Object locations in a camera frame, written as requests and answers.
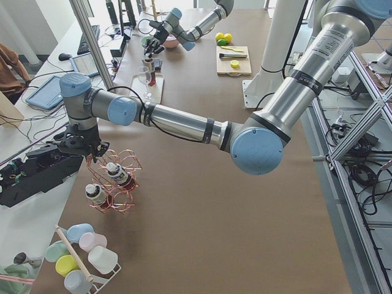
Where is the cream serving tray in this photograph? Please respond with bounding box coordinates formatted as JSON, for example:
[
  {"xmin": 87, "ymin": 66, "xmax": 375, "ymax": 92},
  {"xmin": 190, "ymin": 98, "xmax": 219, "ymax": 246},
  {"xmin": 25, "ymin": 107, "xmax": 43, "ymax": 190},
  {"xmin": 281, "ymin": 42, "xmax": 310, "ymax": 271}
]
[{"xmin": 130, "ymin": 73, "xmax": 164, "ymax": 104}]

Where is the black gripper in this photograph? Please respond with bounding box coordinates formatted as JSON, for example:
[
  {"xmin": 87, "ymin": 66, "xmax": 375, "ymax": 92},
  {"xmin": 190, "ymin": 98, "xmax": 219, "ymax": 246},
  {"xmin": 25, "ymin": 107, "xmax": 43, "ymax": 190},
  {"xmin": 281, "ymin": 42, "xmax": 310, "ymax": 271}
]
[
  {"xmin": 144, "ymin": 20, "xmax": 168, "ymax": 57},
  {"xmin": 56, "ymin": 124, "xmax": 110, "ymax": 162}
]

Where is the white wire cup rack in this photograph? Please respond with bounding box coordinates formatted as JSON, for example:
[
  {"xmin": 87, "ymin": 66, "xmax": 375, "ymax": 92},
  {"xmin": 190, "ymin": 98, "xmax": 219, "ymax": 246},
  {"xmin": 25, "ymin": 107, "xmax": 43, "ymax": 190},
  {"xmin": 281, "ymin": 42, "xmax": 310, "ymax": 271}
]
[{"xmin": 55, "ymin": 225, "xmax": 122, "ymax": 293}]

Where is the half lemon slice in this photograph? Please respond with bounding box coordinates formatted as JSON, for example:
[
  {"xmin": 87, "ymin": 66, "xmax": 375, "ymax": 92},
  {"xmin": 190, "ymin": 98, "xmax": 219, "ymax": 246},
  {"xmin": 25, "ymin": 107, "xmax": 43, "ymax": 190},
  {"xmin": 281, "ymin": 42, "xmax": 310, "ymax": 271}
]
[{"xmin": 230, "ymin": 60, "xmax": 239, "ymax": 68}]

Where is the light blue plastic cup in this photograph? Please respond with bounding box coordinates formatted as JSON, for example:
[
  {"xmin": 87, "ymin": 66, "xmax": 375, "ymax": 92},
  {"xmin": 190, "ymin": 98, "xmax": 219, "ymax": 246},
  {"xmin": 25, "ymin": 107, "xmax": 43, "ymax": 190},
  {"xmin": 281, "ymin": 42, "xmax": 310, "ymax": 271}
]
[{"xmin": 66, "ymin": 223, "xmax": 94, "ymax": 243}]

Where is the yellow plastic knife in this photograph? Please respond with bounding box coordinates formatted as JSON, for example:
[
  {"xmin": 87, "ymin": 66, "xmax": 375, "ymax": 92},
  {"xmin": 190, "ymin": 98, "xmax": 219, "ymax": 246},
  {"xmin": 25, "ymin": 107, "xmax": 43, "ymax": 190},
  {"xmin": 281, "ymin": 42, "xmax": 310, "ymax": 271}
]
[{"xmin": 220, "ymin": 46, "xmax": 244, "ymax": 52}]

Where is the yellow plastic cup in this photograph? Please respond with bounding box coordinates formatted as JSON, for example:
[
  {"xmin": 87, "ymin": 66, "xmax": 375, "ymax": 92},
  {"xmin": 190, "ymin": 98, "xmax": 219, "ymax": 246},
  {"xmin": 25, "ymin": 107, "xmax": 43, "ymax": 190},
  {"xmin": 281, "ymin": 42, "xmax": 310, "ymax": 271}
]
[{"xmin": 55, "ymin": 254, "xmax": 80, "ymax": 277}]

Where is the black equipment case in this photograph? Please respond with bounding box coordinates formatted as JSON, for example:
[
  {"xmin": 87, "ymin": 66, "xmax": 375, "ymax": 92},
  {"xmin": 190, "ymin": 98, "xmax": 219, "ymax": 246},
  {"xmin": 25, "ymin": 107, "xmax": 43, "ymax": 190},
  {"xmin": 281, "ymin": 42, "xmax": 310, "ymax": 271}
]
[{"xmin": 1, "ymin": 145, "xmax": 83, "ymax": 207}]

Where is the clear wine glass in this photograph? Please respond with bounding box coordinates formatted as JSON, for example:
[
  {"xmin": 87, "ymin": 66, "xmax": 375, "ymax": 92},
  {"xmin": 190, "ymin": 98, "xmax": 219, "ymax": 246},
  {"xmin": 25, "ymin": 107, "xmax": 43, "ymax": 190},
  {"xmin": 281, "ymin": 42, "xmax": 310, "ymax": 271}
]
[{"xmin": 138, "ymin": 66, "xmax": 153, "ymax": 102}]

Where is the blue teach pendant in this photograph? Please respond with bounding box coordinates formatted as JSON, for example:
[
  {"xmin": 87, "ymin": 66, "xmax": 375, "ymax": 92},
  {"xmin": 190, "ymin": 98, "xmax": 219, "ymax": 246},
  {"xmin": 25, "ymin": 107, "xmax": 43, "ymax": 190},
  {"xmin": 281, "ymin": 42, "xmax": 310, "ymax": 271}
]
[
  {"xmin": 26, "ymin": 76, "xmax": 62, "ymax": 110},
  {"xmin": 70, "ymin": 53, "xmax": 99, "ymax": 77}
]

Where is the aluminium frame post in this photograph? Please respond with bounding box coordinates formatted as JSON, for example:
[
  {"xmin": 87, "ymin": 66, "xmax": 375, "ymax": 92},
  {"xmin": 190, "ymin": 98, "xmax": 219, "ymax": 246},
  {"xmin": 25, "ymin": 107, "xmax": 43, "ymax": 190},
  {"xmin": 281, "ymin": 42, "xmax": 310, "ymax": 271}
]
[{"xmin": 69, "ymin": 0, "xmax": 114, "ymax": 89}]

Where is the white plastic cup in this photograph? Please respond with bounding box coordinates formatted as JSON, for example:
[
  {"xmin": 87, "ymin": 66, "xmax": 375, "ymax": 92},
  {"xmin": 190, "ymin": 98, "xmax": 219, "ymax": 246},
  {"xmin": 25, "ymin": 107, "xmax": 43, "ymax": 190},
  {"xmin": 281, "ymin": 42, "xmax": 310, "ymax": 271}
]
[{"xmin": 88, "ymin": 246, "xmax": 118, "ymax": 274}]

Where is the small mint green bowl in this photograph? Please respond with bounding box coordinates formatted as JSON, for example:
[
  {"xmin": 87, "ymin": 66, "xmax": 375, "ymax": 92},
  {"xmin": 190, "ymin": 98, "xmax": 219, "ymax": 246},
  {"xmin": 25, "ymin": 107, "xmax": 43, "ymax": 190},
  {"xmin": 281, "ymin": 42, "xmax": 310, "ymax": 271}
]
[{"xmin": 140, "ymin": 36, "xmax": 152, "ymax": 48}]

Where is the black keyboard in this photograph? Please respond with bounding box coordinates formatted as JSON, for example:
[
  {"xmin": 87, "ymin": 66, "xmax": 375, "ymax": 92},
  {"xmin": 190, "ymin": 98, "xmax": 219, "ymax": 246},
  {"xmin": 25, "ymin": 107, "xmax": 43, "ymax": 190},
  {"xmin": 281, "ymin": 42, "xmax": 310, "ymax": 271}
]
[{"xmin": 77, "ymin": 24, "xmax": 101, "ymax": 56}]

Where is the pink plastic cup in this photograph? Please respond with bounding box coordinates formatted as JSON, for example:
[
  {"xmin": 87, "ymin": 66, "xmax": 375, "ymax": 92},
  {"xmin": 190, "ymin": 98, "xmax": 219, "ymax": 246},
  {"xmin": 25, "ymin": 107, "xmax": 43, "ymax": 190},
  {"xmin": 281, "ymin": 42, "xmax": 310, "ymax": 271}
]
[{"xmin": 78, "ymin": 232, "xmax": 107, "ymax": 252}]

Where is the green plastic cup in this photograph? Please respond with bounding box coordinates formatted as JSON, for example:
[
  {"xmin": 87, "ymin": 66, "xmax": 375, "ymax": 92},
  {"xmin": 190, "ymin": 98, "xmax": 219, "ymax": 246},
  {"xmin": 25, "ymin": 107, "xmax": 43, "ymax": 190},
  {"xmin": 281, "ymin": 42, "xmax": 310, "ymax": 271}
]
[{"xmin": 45, "ymin": 240, "xmax": 69, "ymax": 263}]

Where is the steel cocktail jigger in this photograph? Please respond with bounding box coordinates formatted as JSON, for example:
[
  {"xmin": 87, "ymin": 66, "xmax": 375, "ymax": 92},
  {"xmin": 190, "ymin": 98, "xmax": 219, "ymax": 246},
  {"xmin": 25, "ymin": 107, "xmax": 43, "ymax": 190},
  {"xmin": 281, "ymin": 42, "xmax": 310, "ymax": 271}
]
[{"xmin": 13, "ymin": 252, "xmax": 42, "ymax": 268}]

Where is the black computer mouse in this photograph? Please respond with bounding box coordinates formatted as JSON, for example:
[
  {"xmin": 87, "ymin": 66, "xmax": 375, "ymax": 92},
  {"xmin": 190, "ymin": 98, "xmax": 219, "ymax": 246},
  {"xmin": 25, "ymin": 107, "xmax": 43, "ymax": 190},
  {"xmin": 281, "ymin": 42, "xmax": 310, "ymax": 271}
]
[{"xmin": 58, "ymin": 53, "xmax": 72, "ymax": 61}]

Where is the steel muddler black tip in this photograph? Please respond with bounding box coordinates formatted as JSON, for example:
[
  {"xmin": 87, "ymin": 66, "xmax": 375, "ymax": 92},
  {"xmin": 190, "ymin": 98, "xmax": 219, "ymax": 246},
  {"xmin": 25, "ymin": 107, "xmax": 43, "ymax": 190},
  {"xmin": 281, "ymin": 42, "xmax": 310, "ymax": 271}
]
[{"xmin": 219, "ymin": 53, "xmax": 247, "ymax": 59}]

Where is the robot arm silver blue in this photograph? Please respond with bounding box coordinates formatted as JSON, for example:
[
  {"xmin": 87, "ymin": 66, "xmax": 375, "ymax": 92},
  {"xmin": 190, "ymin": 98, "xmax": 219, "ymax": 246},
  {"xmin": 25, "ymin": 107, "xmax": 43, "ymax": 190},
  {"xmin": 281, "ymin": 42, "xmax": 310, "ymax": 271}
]
[
  {"xmin": 59, "ymin": 1, "xmax": 391, "ymax": 175},
  {"xmin": 144, "ymin": 0, "xmax": 234, "ymax": 58}
]

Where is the wooden cutting board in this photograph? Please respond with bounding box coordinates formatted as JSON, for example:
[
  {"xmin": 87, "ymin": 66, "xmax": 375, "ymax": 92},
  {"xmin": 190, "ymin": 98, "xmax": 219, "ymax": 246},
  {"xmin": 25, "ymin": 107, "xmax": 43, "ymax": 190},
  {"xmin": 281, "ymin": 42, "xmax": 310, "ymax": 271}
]
[{"xmin": 216, "ymin": 46, "xmax": 252, "ymax": 76}]

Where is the green bowl with utensils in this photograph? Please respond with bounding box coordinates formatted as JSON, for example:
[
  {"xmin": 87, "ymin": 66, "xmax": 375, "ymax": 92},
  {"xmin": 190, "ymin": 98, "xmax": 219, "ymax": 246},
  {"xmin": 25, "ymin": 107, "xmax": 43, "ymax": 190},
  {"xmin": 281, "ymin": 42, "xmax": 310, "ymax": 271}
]
[{"xmin": 1, "ymin": 265, "xmax": 36, "ymax": 293}]

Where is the tea bottle white cap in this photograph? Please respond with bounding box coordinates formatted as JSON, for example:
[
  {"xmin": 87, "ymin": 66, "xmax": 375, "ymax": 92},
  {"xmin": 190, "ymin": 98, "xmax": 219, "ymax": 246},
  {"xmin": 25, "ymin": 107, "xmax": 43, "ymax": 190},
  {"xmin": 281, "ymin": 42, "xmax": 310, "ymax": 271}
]
[
  {"xmin": 85, "ymin": 184, "xmax": 111, "ymax": 211},
  {"xmin": 106, "ymin": 162, "xmax": 134, "ymax": 190}
]

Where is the grey folded cloth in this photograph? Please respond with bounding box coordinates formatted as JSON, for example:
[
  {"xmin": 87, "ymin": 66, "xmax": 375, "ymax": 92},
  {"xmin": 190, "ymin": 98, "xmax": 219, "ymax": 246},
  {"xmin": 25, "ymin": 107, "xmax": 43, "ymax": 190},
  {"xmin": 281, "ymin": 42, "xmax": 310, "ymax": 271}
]
[{"xmin": 153, "ymin": 58, "xmax": 163, "ymax": 72}]

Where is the copper wire bottle basket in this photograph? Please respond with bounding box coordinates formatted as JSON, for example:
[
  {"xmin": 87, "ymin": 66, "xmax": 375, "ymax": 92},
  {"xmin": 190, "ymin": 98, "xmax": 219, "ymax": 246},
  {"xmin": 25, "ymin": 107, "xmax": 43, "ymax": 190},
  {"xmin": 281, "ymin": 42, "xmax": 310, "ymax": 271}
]
[{"xmin": 85, "ymin": 149, "xmax": 141, "ymax": 214}]

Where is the pink bowl with ice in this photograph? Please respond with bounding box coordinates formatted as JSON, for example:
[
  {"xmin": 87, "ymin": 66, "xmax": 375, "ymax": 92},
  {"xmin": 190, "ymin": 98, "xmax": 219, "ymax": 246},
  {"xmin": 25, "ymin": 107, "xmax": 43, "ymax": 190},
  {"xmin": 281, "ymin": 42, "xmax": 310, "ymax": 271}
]
[{"xmin": 162, "ymin": 34, "xmax": 179, "ymax": 49}]

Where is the grey plastic cup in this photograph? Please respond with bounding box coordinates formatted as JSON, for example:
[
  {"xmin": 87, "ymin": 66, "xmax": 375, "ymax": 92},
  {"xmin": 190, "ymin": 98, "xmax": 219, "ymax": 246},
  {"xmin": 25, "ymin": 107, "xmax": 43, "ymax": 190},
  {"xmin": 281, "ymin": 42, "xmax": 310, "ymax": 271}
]
[{"xmin": 64, "ymin": 269, "xmax": 92, "ymax": 294}]

